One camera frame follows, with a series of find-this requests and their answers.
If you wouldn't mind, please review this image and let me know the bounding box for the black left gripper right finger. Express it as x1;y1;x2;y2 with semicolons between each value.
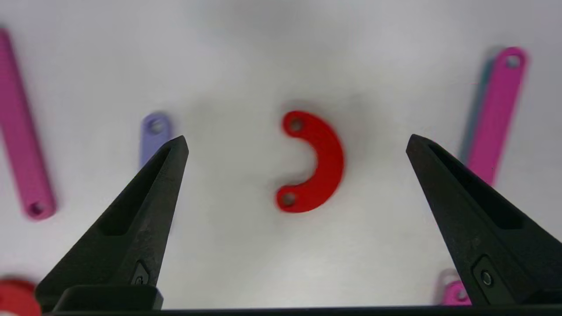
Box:
406;134;562;306

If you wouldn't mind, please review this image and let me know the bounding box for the medium red arc piece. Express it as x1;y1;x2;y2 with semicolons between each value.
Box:
0;278;43;316

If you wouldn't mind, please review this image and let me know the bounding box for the pink bar with blue underside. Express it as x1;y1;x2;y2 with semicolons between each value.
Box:
458;46;528;186

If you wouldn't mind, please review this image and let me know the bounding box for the long pink bar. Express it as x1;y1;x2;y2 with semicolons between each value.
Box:
438;269;473;306
0;27;57;220

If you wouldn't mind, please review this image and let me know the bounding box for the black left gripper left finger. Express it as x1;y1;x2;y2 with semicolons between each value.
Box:
35;135;190;311

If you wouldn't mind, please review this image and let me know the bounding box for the small red arc piece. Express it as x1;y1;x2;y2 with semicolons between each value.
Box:
275;110;346;214

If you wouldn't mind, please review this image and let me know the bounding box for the short purple bar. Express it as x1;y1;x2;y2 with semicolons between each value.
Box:
139;112;173;170

